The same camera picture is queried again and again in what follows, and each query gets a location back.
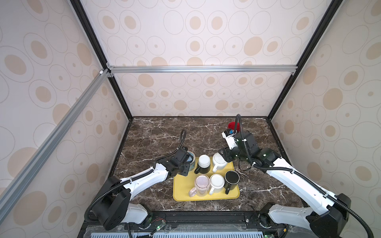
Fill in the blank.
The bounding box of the aluminium rail left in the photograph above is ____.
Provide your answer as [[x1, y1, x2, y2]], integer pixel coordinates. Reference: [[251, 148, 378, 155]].
[[1, 68, 110, 223]]

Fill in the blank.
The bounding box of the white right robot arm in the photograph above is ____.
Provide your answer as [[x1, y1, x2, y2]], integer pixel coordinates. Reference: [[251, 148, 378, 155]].
[[218, 115, 374, 238]]

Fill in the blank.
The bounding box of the white mug front row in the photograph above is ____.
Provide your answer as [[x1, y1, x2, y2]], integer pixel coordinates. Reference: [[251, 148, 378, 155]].
[[209, 174, 225, 195]]

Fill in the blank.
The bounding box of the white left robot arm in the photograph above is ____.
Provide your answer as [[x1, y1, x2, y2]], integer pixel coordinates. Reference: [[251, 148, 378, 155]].
[[84, 129, 194, 231]]

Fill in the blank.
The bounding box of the black left corner post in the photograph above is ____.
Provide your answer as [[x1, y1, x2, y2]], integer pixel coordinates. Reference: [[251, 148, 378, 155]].
[[69, 0, 134, 121]]

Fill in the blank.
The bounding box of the pink iridescent mug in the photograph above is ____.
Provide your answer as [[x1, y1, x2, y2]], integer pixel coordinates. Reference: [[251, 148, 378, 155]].
[[189, 175, 210, 197]]

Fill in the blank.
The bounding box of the yellow plastic tray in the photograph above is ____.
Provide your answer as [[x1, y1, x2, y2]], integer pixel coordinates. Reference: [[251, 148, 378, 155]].
[[173, 163, 240, 202]]

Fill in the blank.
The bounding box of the black corner frame post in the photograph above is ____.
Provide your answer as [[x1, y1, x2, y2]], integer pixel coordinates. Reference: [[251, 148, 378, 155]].
[[267, 0, 344, 122]]

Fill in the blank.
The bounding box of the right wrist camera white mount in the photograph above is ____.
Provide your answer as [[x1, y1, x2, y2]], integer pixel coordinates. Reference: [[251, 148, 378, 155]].
[[222, 129, 238, 150]]

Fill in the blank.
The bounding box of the blue mug yellow inside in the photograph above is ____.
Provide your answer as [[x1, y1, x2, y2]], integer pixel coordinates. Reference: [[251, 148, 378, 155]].
[[186, 151, 195, 172]]

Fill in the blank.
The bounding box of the aluminium rail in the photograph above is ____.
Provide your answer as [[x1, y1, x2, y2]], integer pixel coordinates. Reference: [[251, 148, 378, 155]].
[[1, 68, 110, 223], [100, 64, 298, 75]]

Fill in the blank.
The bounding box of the aluminium rail back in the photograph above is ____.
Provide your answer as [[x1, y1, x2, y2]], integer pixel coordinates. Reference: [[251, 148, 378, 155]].
[[100, 64, 298, 75]]

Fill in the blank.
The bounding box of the white mug upside down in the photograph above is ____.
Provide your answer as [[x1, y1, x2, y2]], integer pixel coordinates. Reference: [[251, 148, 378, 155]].
[[212, 153, 228, 173]]

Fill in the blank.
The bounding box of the black mug white base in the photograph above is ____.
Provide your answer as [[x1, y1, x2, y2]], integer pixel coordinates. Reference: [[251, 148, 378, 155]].
[[194, 155, 210, 174]]

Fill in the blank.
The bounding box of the black base frame rail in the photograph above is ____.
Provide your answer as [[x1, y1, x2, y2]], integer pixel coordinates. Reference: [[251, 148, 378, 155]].
[[78, 211, 290, 238]]

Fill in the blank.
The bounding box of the black mug front row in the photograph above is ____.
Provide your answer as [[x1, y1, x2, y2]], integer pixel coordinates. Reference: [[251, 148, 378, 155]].
[[224, 170, 240, 194]]

